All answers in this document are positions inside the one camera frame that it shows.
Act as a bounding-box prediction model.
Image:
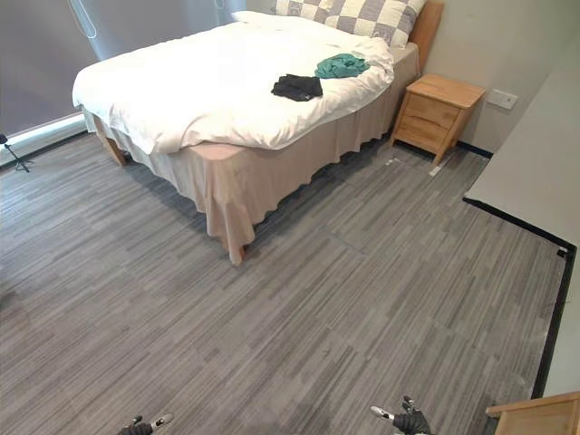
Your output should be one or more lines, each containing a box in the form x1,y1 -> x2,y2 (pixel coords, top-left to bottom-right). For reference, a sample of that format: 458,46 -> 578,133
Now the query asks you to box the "black crumpled cloth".
270,73 -> 324,102

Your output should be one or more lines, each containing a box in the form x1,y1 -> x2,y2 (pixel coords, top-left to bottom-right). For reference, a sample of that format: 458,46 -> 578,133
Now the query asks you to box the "light wooden bed frame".
92,0 -> 446,262

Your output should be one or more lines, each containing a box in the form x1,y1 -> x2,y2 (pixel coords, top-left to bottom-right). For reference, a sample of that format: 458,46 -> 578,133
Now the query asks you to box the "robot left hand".
119,411 -> 176,435

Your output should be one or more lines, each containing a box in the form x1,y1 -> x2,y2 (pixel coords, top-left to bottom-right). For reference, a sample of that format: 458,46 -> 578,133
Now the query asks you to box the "light wooden side furniture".
485,391 -> 580,435

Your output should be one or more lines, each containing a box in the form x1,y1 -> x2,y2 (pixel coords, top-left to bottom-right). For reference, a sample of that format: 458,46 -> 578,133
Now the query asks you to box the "green crumpled cloth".
314,53 -> 372,80

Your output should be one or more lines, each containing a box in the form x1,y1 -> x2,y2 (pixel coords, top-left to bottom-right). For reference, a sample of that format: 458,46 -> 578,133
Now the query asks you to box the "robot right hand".
370,395 -> 434,435

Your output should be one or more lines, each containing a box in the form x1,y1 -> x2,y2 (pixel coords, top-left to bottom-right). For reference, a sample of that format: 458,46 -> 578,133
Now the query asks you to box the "white duvet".
72,17 -> 396,155

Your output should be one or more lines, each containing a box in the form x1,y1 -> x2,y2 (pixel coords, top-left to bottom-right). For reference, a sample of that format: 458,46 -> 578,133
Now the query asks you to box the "white pillow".
230,10 -> 318,27

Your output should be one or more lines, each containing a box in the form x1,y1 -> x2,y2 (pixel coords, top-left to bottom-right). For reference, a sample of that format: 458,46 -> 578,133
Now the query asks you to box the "white blind pull cord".
68,0 -> 99,41

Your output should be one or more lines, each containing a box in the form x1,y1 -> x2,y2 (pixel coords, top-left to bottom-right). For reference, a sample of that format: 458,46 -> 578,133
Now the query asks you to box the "white wall socket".
490,88 -> 519,110

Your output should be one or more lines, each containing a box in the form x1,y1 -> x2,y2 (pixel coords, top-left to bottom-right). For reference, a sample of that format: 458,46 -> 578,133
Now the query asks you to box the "light wooden nightstand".
390,73 -> 488,165

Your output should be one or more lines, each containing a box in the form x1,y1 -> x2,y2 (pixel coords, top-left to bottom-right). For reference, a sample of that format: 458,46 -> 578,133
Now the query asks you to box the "black skirting board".
454,140 -> 578,401

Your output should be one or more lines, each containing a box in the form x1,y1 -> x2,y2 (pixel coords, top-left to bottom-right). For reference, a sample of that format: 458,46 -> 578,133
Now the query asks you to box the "grey cream checked pillow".
275,0 -> 428,49

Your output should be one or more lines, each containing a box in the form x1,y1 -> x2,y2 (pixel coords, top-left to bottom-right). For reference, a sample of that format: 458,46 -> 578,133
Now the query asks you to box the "black tripod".
0,132 -> 35,174

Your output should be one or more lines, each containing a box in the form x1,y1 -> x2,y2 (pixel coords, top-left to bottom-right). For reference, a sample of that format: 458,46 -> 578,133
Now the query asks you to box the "beige bed sheet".
81,41 -> 421,266

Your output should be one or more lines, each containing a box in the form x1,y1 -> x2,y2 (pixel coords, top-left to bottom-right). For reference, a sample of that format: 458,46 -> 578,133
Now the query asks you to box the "grey roller blind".
0,0 -> 248,137

